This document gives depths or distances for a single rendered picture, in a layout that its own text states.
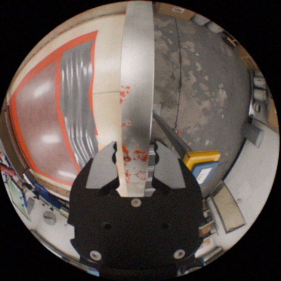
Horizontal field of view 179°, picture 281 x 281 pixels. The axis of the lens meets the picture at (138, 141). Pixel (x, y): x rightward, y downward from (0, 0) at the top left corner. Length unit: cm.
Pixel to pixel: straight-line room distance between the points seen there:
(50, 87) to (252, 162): 341
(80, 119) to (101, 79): 7
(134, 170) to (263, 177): 320
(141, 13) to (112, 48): 8
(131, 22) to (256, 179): 334
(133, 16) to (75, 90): 15
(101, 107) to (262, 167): 323
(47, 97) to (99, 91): 13
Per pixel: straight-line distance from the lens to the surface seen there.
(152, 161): 120
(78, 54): 19
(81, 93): 16
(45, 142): 29
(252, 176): 330
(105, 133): 16
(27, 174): 62
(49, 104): 23
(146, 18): 16
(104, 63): 16
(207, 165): 26
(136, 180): 17
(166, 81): 117
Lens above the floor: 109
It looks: 62 degrees down
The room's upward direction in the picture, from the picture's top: 176 degrees clockwise
